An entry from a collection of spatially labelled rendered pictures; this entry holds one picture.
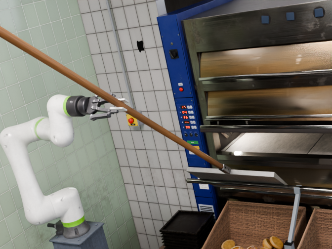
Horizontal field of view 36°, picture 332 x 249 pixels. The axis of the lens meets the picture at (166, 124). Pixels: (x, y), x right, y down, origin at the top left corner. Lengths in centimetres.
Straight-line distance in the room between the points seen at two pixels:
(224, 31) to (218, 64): 22
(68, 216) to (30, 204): 21
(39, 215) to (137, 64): 137
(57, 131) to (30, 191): 51
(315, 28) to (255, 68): 43
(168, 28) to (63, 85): 84
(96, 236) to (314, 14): 168
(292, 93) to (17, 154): 160
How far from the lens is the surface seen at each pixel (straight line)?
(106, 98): 204
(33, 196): 273
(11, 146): 271
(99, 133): 389
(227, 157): 347
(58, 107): 229
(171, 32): 334
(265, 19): 305
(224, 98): 333
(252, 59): 315
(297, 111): 312
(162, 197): 394
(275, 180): 287
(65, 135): 232
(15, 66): 338
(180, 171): 373
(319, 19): 295
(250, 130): 313
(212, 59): 329
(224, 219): 355
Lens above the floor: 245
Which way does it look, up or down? 17 degrees down
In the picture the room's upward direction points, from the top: 13 degrees counter-clockwise
